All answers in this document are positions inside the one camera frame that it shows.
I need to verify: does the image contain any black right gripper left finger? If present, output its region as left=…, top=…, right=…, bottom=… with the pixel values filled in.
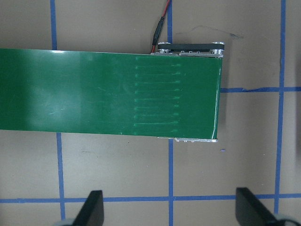
left=72, top=190, right=104, bottom=226

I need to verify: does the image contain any green conveyor belt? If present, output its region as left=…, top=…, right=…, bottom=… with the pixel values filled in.
left=0, top=43, right=224, bottom=142

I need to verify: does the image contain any red black power cable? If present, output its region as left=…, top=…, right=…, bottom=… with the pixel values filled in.
left=150, top=0, right=172, bottom=53

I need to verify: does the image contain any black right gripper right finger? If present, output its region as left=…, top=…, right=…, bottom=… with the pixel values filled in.
left=235, top=187, right=276, bottom=226

